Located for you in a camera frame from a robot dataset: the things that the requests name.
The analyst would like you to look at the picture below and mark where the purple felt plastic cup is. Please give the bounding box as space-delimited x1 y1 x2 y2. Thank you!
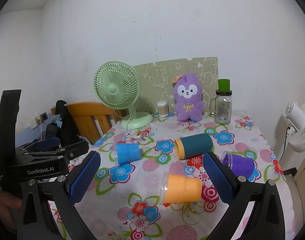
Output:
220 151 255 179

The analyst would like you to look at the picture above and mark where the white fan power cable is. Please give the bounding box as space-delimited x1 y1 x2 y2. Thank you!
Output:
126 115 141 140

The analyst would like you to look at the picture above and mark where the orange felt plastic cup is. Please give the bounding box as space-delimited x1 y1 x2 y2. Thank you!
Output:
159 172 202 205

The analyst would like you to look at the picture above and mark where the purple plush bunny toy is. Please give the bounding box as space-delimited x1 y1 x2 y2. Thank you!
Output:
172 73 204 122

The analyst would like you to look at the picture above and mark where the floral tablecloth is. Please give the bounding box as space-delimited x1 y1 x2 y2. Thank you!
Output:
75 112 295 239

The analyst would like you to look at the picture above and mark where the green patterned foam mat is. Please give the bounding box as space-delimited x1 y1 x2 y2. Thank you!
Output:
134 57 218 114

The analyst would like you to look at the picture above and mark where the glass mason jar mug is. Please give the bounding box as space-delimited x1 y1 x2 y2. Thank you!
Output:
209 89 232 125

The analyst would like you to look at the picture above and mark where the blue felt plastic cup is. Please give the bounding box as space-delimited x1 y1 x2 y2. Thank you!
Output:
112 143 142 166

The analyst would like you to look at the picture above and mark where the white standing fan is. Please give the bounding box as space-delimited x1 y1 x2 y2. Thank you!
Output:
284 102 305 153

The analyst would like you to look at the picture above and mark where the green desk fan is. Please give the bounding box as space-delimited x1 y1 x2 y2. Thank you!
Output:
93 61 153 129

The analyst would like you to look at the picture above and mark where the person's left hand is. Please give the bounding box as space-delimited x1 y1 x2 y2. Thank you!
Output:
0 190 22 231

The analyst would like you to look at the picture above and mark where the cotton swab container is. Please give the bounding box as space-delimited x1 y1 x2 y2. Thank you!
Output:
157 101 169 118

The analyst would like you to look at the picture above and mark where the teal and yellow tumbler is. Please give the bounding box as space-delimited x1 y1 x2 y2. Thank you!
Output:
174 133 213 160

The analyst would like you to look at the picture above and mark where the wooden chair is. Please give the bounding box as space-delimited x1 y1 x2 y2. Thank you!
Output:
51 100 126 146

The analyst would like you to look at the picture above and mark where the green cup on jar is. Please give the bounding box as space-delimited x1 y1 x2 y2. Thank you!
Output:
218 79 231 93

